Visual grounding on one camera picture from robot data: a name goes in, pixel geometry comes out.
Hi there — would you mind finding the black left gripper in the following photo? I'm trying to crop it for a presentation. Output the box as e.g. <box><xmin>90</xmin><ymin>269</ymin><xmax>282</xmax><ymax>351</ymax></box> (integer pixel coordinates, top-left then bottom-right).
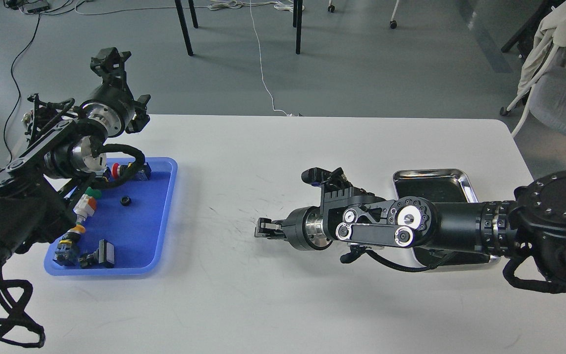
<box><xmin>81</xmin><ymin>47</ymin><xmax>151</xmax><ymax>138</ymax></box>

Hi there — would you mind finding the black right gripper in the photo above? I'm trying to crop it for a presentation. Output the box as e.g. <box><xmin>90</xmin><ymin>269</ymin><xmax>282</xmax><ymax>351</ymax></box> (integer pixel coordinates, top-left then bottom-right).
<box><xmin>255</xmin><ymin>206</ymin><xmax>333</xmax><ymax>251</ymax></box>

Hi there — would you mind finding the small black gear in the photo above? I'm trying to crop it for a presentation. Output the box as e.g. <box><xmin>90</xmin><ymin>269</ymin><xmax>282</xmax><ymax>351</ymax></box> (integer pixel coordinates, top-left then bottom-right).
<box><xmin>119</xmin><ymin>195</ymin><xmax>132</xmax><ymax>207</ymax></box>

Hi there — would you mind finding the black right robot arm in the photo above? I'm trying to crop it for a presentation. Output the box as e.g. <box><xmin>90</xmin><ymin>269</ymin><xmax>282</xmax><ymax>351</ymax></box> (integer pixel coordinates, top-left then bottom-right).
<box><xmin>255</xmin><ymin>167</ymin><xmax>566</xmax><ymax>294</ymax></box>

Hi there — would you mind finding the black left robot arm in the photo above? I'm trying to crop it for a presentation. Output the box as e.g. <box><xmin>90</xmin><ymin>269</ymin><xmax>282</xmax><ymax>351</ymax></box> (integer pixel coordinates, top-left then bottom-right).
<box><xmin>0</xmin><ymin>47</ymin><xmax>150</xmax><ymax>348</ymax></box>

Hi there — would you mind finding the red emergency push button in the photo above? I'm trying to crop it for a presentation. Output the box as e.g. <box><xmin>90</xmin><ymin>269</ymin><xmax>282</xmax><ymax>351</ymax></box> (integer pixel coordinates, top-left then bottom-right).
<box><xmin>111</xmin><ymin>161</ymin><xmax>152</xmax><ymax>182</ymax></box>

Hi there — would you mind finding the green push button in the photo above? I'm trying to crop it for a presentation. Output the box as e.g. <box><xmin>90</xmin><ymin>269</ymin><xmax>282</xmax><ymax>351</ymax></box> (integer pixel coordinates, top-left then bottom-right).
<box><xmin>85</xmin><ymin>187</ymin><xmax>103</xmax><ymax>200</ymax></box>

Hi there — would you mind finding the black table leg left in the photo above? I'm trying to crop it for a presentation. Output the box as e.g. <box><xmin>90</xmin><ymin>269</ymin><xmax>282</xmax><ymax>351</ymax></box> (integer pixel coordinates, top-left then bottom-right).
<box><xmin>174</xmin><ymin>0</ymin><xmax>198</xmax><ymax>57</ymax></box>

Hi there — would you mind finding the black table leg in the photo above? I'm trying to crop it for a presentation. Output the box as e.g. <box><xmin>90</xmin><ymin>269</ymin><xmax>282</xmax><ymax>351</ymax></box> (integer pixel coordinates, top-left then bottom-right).
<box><xmin>174</xmin><ymin>0</ymin><xmax>198</xmax><ymax>57</ymax></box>
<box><xmin>292</xmin><ymin>0</ymin><xmax>304</xmax><ymax>55</ymax></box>

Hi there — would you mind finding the black power strip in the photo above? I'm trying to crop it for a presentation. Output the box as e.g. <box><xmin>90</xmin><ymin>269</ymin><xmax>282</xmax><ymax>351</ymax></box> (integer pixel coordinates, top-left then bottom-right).
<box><xmin>20</xmin><ymin>0</ymin><xmax>51</xmax><ymax>14</ymax></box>

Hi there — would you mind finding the blue plastic tray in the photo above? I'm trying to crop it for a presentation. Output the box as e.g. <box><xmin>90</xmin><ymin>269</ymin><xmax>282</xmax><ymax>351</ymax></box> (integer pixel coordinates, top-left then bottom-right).
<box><xmin>43</xmin><ymin>157</ymin><xmax>179</xmax><ymax>277</ymax></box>

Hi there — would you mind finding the yellow push button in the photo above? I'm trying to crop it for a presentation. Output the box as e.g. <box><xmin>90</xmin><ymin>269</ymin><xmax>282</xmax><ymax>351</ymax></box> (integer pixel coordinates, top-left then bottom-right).
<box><xmin>53</xmin><ymin>224</ymin><xmax>86</xmax><ymax>266</ymax></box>

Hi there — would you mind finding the stainless steel tray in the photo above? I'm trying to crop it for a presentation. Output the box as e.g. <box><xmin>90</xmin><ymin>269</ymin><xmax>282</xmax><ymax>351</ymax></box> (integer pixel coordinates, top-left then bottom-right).
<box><xmin>392</xmin><ymin>169</ymin><xmax>500</xmax><ymax>272</ymax></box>

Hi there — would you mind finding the black table leg right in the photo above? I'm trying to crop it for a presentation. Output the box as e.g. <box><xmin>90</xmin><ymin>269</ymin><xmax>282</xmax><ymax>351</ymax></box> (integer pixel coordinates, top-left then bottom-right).
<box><xmin>292</xmin><ymin>0</ymin><xmax>304</xmax><ymax>55</ymax></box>

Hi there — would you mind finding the white cloth on chair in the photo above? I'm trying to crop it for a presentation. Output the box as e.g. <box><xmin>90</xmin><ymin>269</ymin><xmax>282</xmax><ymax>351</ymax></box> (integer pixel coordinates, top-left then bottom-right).
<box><xmin>516</xmin><ymin>1</ymin><xmax>566</xmax><ymax>99</ymax></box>

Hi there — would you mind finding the black floor cable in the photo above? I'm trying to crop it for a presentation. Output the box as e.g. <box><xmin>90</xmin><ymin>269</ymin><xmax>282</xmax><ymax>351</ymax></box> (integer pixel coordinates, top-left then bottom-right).
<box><xmin>0</xmin><ymin>0</ymin><xmax>87</xmax><ymax>217</ymax></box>

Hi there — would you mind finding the white floor cable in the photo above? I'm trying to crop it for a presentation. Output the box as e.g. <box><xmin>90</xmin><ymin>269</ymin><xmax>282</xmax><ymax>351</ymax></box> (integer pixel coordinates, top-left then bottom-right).
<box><xmin>74</xmin><ymin>0</ymin><xmax>306</xmax><ymax>118</ymax></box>

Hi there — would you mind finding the black rectangular switch part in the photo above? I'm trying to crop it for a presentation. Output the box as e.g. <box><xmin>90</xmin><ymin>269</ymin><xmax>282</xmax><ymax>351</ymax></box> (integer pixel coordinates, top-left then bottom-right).
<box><xmin>78</xmin><ymin>239</ymin><xmax>116</xmax><ymax>268</ymax></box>

